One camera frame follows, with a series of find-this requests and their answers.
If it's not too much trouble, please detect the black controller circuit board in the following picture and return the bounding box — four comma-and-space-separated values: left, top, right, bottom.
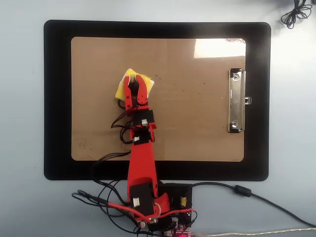
148, 183, 194, 237

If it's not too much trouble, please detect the coiled thin black cable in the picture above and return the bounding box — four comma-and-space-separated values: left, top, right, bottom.
280, 0, 313, 30

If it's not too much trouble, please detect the black rectangular desk mat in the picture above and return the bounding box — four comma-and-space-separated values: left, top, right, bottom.
43, 19, 272, 181

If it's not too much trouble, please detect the black servo cable bundle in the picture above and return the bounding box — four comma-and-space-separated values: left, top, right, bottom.
71, 98, 154, 235

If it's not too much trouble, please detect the thin red wire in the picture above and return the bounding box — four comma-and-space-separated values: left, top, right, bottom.
107, 202, 198, 223

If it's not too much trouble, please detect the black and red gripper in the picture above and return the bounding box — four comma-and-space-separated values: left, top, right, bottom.
123, 75, 156, 128

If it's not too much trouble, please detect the brown clipboard board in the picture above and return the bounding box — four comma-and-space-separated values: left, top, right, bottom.
71, 37, 247, 163

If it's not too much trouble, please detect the black power cable with ferrite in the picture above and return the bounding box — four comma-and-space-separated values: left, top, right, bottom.
184, 182, 316, 228

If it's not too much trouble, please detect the yellow sponge with black knob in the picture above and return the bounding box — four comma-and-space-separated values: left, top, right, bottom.
115, 68, 156, 101

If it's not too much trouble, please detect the silver braided cable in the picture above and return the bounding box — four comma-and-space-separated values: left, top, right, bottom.
192, 228, 316, 237

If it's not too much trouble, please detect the silver metal clipboard clip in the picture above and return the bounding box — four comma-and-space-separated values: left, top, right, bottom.
227, 68, 253, 134

